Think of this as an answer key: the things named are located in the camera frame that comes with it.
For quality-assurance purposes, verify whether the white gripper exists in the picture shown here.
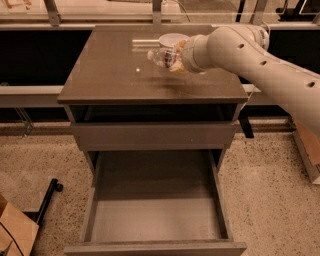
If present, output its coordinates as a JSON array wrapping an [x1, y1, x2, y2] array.
[[169, 35, 214, 74]]

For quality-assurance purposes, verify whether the clear plastic water bottle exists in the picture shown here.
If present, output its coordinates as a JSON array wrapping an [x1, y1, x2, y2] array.
[[147, 48, 181, 70]]

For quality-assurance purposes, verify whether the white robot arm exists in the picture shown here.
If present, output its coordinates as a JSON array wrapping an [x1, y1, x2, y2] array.
[[174, 26, 320, 136]]

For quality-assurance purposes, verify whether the grey drawer cabinet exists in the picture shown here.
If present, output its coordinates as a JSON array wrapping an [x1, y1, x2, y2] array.
[[56, 23, 249, 256]]

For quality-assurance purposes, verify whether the closed top drawer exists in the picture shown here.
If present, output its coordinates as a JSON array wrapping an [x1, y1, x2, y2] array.
[[70, 123, 236, 151]]

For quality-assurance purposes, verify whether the open middle drawer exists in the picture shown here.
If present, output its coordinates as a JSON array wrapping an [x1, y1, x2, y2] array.
[[65, 150, 246, 256]]

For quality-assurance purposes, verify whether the white ceramic bowl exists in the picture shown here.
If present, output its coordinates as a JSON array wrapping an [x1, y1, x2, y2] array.
[[159, 33, 189, 48]]

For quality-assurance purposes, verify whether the black table leg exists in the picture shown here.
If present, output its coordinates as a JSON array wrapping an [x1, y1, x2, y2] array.
[[238, 108, 254, 138]]

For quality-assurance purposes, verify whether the cardboard box right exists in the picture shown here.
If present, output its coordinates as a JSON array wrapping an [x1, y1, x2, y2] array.
[[293, 120, 320, 185]]

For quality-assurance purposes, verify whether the cardboard box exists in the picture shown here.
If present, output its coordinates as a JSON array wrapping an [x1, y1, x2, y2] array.
[[0, 194, 39, 256], [293, 120, 320, 185]]

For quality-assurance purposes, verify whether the grey metal railing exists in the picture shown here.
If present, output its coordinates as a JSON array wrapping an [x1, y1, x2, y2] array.
[[0, 83, 288, 109]]

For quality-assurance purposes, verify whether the black wheeled stand leg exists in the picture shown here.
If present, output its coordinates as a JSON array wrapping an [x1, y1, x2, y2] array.
[[26, 178, 64, 226]]

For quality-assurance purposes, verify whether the cardboard box left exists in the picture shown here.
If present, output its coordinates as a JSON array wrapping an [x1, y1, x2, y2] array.
[[0, 194, 39, 256]]

